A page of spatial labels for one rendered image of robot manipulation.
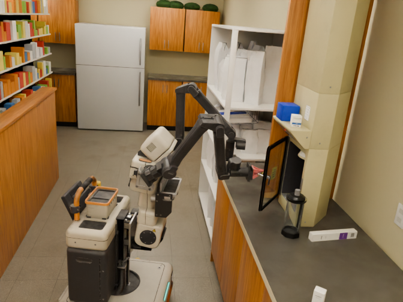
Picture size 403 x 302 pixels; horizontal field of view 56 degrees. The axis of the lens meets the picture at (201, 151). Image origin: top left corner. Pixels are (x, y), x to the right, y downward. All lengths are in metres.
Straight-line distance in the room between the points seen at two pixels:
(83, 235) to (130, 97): 4.74
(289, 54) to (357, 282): 1.27
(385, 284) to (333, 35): 1.19
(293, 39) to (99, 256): 1.69
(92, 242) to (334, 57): 1.66
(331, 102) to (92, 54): 5.25
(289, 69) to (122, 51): 4.71
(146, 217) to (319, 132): 1.12
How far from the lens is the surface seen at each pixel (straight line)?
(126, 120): 6.96
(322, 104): 2.06
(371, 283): 2.00
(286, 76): 2.36
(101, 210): 2.43
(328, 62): 2.03
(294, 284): 1.84
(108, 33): 6.76
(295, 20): 2.34
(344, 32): 2.05
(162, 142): 2.17
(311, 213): 2.28
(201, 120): 1.88
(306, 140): 2.08
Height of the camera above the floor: 2.02
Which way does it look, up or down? 19 degrees down
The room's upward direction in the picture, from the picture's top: 5 degrees clockwise
